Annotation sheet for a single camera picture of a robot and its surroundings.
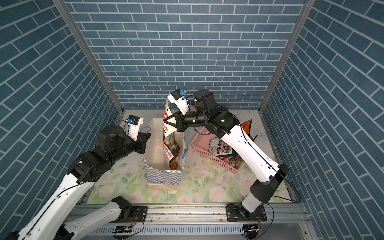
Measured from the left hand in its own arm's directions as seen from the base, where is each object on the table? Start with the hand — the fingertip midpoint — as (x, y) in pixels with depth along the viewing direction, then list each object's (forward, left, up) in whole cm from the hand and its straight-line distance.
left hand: (154, 134), depth 64 cm
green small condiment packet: (0, -43, -26) cm, 51 cm away
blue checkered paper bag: (-13, -2, -12) cm, 18 cm away
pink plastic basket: (+16, -21, -32) cm, 42 cm away
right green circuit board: (-32, -45, -34) cm, 64 cm away
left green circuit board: (-31, +17, -37) cm, 51 cm away
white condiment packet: (+2, -5, -12) cm, 14 cm away
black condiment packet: (+8, -32, -24) cm, 40 cm away
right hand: (+1, -7, +8) cm, 11 cm away
